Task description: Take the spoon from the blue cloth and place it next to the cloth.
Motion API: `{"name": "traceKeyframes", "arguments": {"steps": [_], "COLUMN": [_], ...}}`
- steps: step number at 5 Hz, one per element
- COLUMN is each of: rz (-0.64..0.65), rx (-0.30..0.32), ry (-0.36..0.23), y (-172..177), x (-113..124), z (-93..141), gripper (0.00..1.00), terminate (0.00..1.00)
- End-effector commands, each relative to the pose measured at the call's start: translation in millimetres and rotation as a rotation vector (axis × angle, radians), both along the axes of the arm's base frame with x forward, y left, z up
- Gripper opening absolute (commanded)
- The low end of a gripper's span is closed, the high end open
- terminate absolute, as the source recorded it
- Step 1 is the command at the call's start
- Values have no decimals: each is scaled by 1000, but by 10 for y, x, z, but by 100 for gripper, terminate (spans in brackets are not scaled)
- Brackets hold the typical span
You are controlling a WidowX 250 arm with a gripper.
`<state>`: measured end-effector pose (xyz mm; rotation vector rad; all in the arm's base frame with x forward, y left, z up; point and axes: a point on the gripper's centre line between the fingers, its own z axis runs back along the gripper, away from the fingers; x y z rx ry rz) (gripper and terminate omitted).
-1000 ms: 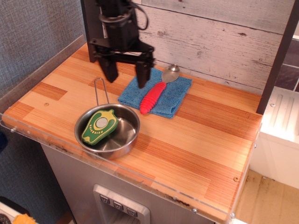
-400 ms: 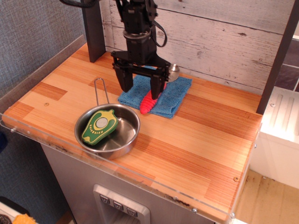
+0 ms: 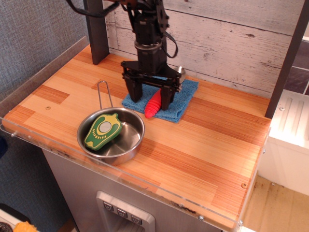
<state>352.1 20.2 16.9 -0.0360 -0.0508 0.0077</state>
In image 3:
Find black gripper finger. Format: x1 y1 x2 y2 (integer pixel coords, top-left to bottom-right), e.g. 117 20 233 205
125 78 142 102
161 87 175 111

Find dark shelf post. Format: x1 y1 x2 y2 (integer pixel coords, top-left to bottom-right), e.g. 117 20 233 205
265 0 309 119
84 0 110 65

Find spoon with red handle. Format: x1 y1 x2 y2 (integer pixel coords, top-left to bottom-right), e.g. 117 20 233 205
144 65 186 119

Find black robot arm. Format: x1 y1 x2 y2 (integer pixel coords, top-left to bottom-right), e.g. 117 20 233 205
120 0 181 110

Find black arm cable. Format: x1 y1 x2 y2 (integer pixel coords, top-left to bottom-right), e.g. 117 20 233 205
65 0 179 58

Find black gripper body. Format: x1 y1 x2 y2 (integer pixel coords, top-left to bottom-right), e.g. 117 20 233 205
121 44 182 92

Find dark right shelf post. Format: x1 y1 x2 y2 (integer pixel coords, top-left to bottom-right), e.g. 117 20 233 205
265 0 309 119

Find silver dispenser panel with buttons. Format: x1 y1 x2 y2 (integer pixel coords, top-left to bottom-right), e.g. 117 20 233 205
96 191 156 232

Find dark left shelf post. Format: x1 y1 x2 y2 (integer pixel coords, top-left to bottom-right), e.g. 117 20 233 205
84 0 110 65

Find blue folded cloth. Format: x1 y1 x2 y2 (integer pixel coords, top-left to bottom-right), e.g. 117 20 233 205
122 79 198 123

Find green yellow toy pepper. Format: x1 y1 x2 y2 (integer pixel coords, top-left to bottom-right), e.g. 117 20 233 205
84 113 122 151

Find small steel saucepan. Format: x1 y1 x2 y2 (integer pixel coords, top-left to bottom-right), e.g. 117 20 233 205
77 96 145 165

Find yellow object at corner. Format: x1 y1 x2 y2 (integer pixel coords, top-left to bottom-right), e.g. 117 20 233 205
13 221 38 232

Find clear acrylic edge guard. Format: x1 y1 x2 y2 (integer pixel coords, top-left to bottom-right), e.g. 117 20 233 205
4 113 270 232

